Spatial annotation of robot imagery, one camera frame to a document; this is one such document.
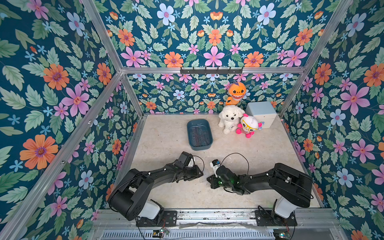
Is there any teal plastic storage box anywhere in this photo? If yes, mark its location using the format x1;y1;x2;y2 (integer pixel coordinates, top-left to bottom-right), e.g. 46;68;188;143
187;119;213;151

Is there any pink stencil ruler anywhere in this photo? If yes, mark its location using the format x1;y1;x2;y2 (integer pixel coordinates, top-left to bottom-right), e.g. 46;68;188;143
197;126;202;147

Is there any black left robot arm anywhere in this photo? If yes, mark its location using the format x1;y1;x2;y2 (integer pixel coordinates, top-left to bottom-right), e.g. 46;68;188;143
108;164;203;222

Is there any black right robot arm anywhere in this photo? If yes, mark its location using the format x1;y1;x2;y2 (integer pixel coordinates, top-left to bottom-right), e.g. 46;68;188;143
207;161;313;219

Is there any pink white doll plush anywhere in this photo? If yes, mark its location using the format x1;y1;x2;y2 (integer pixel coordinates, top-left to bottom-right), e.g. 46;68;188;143
235;114;263;139

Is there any white dog plush toy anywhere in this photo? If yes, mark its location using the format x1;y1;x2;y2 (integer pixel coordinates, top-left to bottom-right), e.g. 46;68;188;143
218;105;245;135

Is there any light blue small cabinet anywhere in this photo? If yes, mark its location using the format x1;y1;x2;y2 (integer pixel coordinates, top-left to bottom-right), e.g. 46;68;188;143
246;102;277;129

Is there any orange dinosaur plush toy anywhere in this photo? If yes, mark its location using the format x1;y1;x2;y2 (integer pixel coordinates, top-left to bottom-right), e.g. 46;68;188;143
226;82;247;106

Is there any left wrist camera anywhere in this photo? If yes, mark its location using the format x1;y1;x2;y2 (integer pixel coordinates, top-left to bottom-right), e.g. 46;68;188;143
173;152;195;169

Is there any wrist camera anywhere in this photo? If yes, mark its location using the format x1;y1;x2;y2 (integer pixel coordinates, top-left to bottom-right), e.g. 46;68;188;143
210;160;221;178
173;152;195;169

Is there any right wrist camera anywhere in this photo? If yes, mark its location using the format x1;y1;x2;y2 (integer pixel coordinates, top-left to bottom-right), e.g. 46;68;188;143
210;160;221;178

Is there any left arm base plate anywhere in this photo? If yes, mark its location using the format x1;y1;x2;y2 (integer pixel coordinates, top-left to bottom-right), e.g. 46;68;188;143
136;211;178;228

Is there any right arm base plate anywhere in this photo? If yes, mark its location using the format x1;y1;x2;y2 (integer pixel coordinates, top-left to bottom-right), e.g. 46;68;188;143
255;210;298;227

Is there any black hook rail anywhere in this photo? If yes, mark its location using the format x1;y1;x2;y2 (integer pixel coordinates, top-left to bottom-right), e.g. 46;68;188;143
180;67;244;75

